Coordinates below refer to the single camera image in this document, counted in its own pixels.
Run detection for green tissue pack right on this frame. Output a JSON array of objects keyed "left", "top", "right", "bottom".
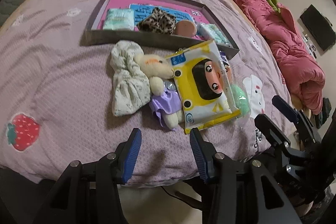
[{"left": 197, "top": 22, "right": 232, "bottom": 47}]

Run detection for pink children's book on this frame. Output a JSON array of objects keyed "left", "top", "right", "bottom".
[{"left": 96, "top": 0, "right": 211, "bottom": 36}]

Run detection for green round puff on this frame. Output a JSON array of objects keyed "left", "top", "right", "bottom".
[{"left": 231, "top": 84, "right": 250, "bottom": 117}]

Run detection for purple cartoon wet wipes pack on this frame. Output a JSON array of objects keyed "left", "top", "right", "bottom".
[{"left": 219, "top": 51, "right": 231, "bottom": 73}]

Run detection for bear plush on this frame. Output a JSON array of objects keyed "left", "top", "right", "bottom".
[{"left": 134, "top": 53, "right": 183, "bottom": 131}]

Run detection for white floral fabric pouch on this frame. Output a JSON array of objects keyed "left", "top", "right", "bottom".
[{"left": 110, "top": 40, "right": 151, "bottom": 117}]

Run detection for black wall television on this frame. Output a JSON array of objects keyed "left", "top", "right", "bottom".
[{"left": 300, "top": 5, "right": 335, "bottom": 52}]

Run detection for green tissue pack left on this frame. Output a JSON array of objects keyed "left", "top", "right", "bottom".
[{"left": 102, "top": 9, "right": 134, "bottom": 31}]

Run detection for pink quilted comforter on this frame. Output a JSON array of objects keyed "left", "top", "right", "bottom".
[{"left": 233, "top": 0, "right": 326, "bottom": 114}]

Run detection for green tissue pack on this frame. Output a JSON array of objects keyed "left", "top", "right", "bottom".
[
  {"left": 102, "top": 9, "right": 134, "bottom": 31},
  {"left": 197, "top": 22, "right": 232, "bottom": 47}
]

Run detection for purple patterned bedspread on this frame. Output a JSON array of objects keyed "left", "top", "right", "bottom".
[{"left": 1, "top": 0, "right": 293, "bottom": 187}]

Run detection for shallow purple cardboard box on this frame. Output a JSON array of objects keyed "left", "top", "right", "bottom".
[{"left": 80, "top": 0, "right": 239, "bottom": 59}]

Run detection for yellow cartoon wet wipes pack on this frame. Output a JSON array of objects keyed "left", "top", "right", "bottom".
[{"left": 166, "top": 40, "right": 241, "bottom": 134}]

